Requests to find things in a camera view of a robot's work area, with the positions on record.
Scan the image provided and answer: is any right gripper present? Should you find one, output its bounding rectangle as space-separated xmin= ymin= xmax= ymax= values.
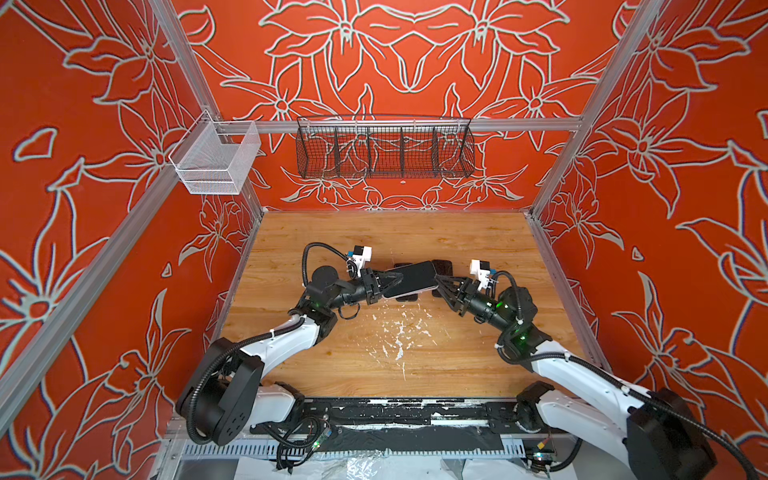
xmin=434 ymin=277 xmax=519 ymax=339

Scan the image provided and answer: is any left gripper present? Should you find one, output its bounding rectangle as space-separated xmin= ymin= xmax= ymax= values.
xmin=326 ymin=271 xmax=400 ymax=313

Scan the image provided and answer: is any dark phone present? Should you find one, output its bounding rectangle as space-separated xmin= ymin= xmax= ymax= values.
xmin=431 ymin=259 xmax=454 ymax=277

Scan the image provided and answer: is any purple phone case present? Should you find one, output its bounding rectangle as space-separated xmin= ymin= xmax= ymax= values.
xmin=383 ymin=261 xmax=437 ymax=299

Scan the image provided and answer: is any black phone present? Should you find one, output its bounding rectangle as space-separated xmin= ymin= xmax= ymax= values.
xmin=395 ymin=273 xmax=419 ymax=303

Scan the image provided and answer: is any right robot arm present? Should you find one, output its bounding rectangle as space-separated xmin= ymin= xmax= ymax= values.
xmin=436 ymin=272 xmax=758 ymax=479

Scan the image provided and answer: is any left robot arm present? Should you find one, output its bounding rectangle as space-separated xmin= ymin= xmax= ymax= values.
xmin=175 ymin=265 xmax=405 ymax=446

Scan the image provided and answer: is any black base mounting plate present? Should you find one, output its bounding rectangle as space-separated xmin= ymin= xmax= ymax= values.
xmin=248 ymin=397 xmax=571 ymax=436

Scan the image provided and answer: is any clear plastic bin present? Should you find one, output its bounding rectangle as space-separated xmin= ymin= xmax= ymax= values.
xmin=169 ymin=110 xmax=262 ymax=195

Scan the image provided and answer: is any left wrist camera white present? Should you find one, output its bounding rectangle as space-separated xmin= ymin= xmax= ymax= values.
xmin=347 ymin=245 xmax=372 ymax=278

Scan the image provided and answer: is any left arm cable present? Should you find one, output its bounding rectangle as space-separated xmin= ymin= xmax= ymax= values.
xmin=301 ymin=241 xmax=352 ymax=286

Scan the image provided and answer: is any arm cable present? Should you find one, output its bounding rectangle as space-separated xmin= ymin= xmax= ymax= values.
xmin=491 ymin=269 xmax=760 ymax=480
xmin=301 ymin=241 xmax=352 ymax=286

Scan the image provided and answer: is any black wire basket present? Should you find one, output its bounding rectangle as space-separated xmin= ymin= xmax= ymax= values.
xmin=295 ymin=115 xmax=477 ymax=180

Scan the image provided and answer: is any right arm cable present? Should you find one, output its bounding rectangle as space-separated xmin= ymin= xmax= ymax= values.
xmin=491 ymin=269 xmax=760 ymax=480

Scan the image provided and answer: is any white cable duct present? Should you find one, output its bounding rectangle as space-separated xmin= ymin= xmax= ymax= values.
xmin=180 ymin=438 xmax=526 ymax=461

